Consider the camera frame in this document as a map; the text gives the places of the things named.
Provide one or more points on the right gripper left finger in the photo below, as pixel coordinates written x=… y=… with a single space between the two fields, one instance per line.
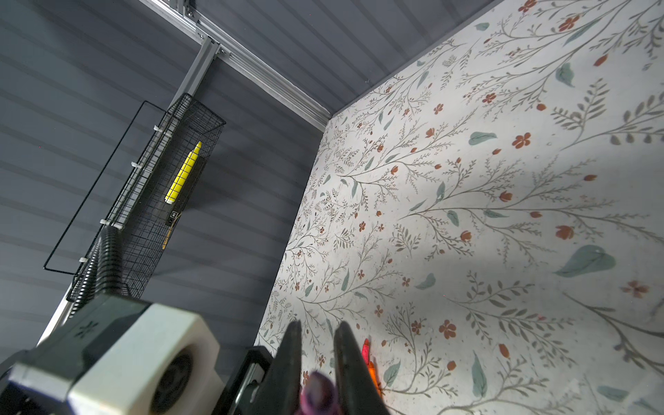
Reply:
x=280 y=390

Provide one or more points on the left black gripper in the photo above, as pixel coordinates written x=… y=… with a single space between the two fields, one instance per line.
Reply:
x=238 y=395

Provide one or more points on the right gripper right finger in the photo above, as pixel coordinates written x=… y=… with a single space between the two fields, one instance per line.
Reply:
x=356 y=392

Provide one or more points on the purple marker pen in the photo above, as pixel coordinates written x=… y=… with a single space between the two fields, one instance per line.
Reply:
x=319 y=396

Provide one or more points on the orange marker pen lower left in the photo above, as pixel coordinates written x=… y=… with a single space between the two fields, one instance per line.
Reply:
x=374 y=377

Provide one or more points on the pink marker pen lower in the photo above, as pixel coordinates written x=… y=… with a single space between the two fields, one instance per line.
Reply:
x=365 y=351

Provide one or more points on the yellow highlighter in basket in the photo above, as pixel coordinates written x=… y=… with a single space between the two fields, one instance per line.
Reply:
x=182 y=175

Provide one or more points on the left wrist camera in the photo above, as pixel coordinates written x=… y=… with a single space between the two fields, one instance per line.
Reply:
x=123 y=356

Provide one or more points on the black wire wall basket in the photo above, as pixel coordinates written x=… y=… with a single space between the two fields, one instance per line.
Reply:
x=144 y=220

